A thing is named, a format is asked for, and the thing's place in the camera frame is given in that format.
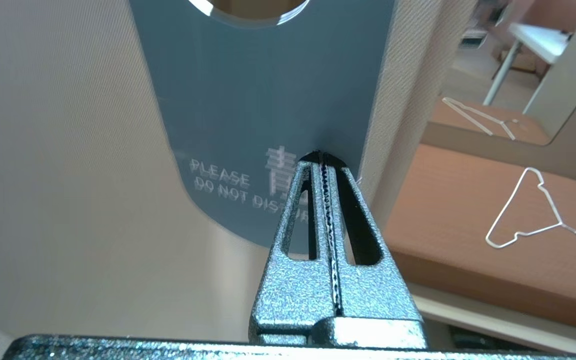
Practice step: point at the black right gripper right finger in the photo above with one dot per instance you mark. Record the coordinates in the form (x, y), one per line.
(378, 300)

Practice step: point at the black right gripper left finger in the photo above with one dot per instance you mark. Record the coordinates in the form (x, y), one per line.
(293, 295)

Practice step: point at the blue do-not-disturb door hanger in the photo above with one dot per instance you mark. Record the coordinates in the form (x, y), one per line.
(258, 100)

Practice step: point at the beige room door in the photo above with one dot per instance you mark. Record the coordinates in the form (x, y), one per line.
(68, 175)

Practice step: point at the brown seat cushion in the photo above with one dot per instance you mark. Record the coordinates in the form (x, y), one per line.
(468, 225)

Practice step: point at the rounded wall mirror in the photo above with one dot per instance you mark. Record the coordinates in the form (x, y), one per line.
(508, 75)

